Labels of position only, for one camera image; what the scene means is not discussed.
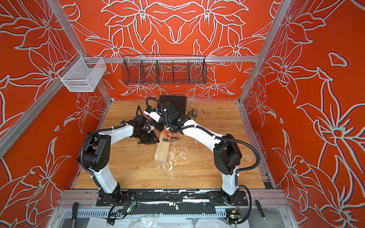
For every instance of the black screwdriver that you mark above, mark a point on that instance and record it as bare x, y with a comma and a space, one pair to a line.
75, 207
260, 209

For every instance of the aluminium back crossbar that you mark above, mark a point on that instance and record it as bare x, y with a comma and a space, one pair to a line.
209, 59

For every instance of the white mesh basket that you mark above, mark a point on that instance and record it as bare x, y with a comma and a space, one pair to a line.
80, 74

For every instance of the black screwdriver right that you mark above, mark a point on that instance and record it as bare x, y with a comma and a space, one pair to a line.
260, 209

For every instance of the black plastic tool case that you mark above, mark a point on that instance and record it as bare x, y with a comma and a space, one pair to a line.
179, 102

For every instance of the aluminium frame post right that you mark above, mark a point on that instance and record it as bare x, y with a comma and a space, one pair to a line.
283, 8

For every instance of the aluminium left side rail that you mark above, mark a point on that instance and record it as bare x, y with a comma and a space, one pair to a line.
14, 133

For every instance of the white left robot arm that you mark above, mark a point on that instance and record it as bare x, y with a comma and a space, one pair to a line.
95, 151

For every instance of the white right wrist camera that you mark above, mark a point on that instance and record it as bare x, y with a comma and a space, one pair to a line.
153, 115

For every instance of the aluminium frame post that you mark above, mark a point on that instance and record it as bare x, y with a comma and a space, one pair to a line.
283, 8
70, 32

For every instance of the light wooden block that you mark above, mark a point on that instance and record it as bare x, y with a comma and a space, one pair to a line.
162, 149

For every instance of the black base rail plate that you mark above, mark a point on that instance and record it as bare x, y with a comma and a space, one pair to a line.
188, 202

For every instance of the black screwdriver left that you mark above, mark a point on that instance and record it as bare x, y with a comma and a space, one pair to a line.
75, 207

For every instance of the black wire basket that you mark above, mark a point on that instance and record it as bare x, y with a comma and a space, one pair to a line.
186, 72

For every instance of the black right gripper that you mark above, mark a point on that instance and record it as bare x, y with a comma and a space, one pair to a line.
173, 125

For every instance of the aluminium frame post left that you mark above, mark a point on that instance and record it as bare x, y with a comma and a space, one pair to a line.
70, 32

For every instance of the claw hammer red black handle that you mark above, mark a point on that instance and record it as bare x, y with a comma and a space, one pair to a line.
168, 138

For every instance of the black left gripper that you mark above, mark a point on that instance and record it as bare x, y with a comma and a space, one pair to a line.
151, 139

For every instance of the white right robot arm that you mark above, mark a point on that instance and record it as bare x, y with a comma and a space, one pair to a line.
226, 152

